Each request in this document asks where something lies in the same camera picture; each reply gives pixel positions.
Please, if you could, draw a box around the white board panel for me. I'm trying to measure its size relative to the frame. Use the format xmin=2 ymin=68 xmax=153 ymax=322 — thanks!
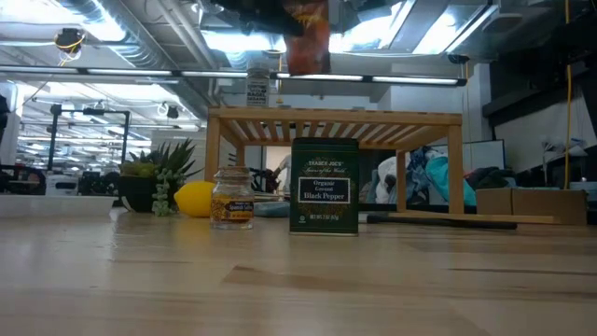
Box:
xmin=461 ymin=138 xmax=507 ymax=172

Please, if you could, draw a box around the green black pepper tin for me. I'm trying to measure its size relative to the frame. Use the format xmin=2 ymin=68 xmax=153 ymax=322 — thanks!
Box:
xmin=288 ymin=136 xmax=361 ymax=236

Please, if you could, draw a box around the wooden slatted shelf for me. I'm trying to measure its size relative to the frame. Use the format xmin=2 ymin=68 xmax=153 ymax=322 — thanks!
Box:
xmin=204 ymin=105 xmax=465 ymax=216

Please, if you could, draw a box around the potted succulent plant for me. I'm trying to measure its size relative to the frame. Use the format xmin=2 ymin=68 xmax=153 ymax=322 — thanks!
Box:
xmin=118 ymin=137 xmax=202 ymax=217

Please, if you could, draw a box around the small cardboard box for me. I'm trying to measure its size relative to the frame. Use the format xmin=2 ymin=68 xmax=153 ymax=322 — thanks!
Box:
xmin=475 ymin=187 xmax=588 ymax=227

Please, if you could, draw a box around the black round ceiling device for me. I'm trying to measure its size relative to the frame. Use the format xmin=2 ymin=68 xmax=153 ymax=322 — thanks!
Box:
xmin=53 ymin=27 xmax=87 ymax=53

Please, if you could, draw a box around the yellow lemon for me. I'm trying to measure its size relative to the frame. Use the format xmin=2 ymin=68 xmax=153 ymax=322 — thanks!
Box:
xmin=174 ymin=180 xmax=217 ymax=218

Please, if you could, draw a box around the black metal gantry stand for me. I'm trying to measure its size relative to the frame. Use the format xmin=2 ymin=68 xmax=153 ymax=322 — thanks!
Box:
xmin=46 ymin=103 xmax=132 ymax=172

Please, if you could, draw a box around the white-lid glass spice jar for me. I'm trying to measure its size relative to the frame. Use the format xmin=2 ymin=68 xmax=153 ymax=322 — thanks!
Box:
xmin=244 ymin=60 xmax=271 ymax=109

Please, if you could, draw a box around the orange spice pouch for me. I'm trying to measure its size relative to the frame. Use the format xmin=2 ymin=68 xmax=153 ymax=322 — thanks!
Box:
xmin=283 ymin=0 xmax=333 ymax=77

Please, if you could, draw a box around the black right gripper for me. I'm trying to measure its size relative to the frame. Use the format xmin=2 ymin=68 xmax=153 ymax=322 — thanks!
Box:
xmin=212 ymin=0 xmax=305 ymax=38

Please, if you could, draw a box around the teal blue packet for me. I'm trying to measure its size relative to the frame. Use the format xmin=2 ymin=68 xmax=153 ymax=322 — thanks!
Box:
xmin=254 ymin=201 xmax=291 ymax=218

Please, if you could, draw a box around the small cork-lid saffron jar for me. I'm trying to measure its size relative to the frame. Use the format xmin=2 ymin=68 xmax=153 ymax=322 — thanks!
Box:
xmin=209 ymin=166 xmax=256 ymax=231

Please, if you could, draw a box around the wooden-handled dark spatula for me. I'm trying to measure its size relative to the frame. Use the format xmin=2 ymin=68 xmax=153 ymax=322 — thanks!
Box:
xmin=389 ymin=211 xmax=555 ymax=225

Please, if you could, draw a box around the pile of clothes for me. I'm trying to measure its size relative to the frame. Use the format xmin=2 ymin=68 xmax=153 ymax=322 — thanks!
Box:
xmin=370 ymin=144 xmax=478 ymax=207

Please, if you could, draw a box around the yellow cable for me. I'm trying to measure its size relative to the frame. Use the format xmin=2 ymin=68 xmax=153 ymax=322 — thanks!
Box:
xmin=562 ymin=0 xmax=574 ymax=190

